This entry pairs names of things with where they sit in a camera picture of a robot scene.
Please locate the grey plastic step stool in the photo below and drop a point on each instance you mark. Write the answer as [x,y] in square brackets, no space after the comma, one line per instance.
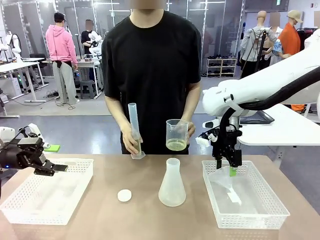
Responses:
[87,88]

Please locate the mannequin in grey shirt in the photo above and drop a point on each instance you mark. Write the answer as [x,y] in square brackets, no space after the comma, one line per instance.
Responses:
[252,42]

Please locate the black flat tray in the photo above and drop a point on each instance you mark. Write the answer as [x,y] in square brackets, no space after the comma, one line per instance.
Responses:
[262,117]

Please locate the white perforated plastic basket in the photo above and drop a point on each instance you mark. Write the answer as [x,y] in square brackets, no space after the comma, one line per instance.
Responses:
[45,195]

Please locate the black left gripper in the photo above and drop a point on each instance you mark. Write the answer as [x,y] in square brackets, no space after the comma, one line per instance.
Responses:
[15,157]

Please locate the person in pink hoodie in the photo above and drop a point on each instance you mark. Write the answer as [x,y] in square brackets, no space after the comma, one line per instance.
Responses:
[61,42]

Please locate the white round flask cap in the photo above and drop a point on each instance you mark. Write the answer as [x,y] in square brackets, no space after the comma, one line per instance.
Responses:
[124,195]

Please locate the person's right hand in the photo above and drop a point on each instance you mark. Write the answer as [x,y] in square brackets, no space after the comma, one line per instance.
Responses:
[128,140]

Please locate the person's left hand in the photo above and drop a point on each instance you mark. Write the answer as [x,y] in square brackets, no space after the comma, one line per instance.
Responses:
[192,130]

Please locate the figure in blue floral dress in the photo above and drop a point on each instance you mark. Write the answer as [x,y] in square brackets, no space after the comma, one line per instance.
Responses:
[277,48]

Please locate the white desk with boxes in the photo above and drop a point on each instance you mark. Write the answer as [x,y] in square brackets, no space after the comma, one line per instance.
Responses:
[86,63]

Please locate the translucent plastic conical flask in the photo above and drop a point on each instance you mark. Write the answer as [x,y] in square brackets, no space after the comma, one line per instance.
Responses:
[172,190]

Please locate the clear plastic beaker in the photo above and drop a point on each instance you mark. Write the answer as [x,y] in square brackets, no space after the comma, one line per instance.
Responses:
[176,135]

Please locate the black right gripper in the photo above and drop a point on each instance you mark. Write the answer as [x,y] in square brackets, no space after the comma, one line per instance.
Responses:
[233,140]

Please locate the white perforated basket with label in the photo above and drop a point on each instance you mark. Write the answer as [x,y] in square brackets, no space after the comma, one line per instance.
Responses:
[250,215]

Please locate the translucent plastic graduated cylinder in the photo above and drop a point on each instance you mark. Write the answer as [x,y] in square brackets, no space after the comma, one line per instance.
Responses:
[133,117]

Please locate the white background desk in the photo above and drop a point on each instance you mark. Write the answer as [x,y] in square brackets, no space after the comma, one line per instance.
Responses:
[15,65]

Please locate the person in black t-shirt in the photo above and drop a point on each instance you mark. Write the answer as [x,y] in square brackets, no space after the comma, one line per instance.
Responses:
[150,62]

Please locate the background person with dark hair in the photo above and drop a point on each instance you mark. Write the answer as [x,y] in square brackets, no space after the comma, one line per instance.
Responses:
[87,37]

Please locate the wooden shoe rack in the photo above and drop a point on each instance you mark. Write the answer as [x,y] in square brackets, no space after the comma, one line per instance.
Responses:
[221,67]

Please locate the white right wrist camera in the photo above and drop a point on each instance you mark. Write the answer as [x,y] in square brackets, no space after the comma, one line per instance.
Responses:
[202,141]

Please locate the black camera tripod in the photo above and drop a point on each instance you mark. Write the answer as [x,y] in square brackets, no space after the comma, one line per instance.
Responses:
[261,47]

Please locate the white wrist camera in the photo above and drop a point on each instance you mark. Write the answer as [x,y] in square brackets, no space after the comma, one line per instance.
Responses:
[202,141]
[35,131]

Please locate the person's right forearm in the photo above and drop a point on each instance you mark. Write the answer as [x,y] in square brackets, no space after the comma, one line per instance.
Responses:
[117,112]

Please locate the white paper label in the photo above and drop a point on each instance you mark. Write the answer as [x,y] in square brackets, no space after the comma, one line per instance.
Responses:
[236,198]

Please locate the person's left forearm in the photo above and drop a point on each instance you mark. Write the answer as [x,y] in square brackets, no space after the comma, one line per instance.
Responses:
[191,102]

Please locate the mannequin with orange trousers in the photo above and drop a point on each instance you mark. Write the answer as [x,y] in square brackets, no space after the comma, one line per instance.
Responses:
[297,107]

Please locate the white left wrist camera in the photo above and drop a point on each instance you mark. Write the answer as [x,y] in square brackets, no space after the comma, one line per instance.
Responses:
[35,131]

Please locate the translucent plastic funnel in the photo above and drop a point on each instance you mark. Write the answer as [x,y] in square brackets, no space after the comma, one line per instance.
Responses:
[222,178]

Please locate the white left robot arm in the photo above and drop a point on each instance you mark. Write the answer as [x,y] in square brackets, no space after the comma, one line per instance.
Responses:
[6,135]

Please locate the mannequin in orange with cap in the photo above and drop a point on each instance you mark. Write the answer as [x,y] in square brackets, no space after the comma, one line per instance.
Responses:
[291,37]

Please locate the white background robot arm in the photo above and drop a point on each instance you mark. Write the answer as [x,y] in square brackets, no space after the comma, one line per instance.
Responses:
[96,37]
[16,45]

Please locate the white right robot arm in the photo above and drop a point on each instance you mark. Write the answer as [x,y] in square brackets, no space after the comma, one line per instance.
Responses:
[250,87]

